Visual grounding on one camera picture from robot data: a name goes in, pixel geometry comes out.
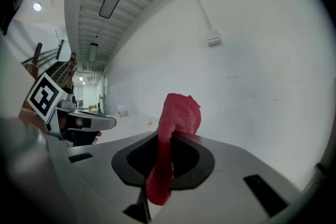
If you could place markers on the red cloth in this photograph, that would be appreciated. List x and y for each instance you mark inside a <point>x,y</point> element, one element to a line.
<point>181,118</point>

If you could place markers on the rectangular ceiling lamp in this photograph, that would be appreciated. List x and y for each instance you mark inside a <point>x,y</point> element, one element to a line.
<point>93,52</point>

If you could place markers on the dark wooden staircase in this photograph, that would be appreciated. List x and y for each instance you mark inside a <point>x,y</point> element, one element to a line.
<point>63,70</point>

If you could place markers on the small beige ball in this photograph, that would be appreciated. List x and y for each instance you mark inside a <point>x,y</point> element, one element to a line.
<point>148,122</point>

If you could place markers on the round wall lamp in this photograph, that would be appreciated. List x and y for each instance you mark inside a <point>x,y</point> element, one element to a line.
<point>37,6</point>

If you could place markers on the white wall junction box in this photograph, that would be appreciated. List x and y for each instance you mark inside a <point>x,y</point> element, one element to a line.
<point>213,38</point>

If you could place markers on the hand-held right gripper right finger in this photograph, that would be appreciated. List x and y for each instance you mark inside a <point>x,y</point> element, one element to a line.
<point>231,191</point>

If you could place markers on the person's left hand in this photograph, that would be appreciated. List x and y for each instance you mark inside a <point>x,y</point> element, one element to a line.
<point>71,123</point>

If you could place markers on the wooden card holder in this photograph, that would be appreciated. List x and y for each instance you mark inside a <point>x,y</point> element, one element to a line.
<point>123,113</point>

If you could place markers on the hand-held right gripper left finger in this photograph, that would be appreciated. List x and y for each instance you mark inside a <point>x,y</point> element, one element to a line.
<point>105,178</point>

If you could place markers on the person's left forearm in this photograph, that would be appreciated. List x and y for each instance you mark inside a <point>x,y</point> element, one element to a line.
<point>31,120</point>

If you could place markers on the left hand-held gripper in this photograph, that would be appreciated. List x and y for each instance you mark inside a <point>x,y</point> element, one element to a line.
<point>43,98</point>

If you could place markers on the white wall conduit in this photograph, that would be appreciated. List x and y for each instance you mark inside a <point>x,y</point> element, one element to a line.
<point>199,2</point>

